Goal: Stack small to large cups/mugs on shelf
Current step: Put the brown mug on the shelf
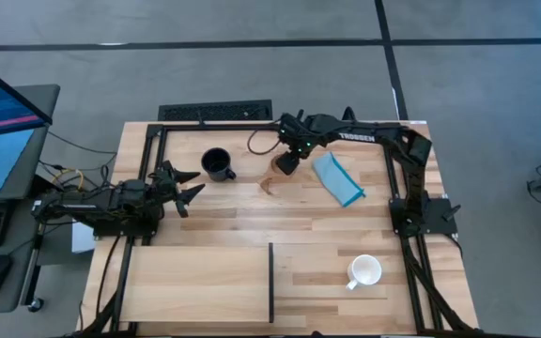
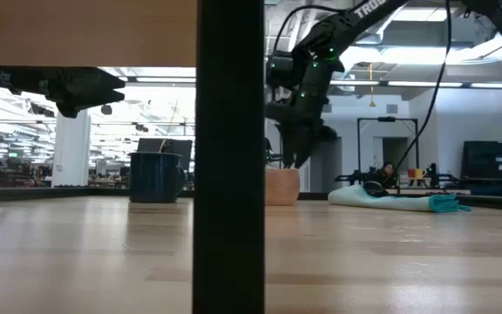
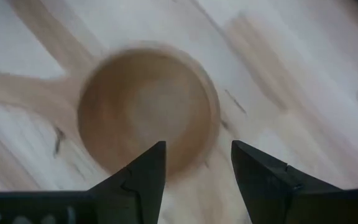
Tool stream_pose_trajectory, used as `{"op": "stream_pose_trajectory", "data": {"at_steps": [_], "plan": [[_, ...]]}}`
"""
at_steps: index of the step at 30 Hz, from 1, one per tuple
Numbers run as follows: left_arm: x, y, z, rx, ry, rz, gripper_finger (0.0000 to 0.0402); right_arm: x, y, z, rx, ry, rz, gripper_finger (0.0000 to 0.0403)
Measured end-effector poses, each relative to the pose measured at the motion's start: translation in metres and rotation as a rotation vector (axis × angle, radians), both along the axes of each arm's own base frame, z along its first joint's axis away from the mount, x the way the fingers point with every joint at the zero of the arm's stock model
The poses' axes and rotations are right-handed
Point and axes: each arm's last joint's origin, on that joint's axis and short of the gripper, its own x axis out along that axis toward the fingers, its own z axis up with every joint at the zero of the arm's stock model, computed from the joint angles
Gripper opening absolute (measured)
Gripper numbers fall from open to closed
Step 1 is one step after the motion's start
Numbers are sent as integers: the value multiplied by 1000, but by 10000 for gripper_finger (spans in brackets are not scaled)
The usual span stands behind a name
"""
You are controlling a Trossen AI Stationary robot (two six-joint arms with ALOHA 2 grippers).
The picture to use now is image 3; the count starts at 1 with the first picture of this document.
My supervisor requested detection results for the wooden cup with handle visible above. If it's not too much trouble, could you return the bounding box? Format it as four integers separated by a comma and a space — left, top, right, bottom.
0, 42, 223, 185

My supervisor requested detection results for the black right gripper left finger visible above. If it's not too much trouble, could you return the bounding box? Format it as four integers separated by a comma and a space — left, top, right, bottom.
87, 141, 167, 224

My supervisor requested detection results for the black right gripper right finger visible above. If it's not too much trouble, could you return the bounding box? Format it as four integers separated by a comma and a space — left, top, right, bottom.
231, 139, 341, 224

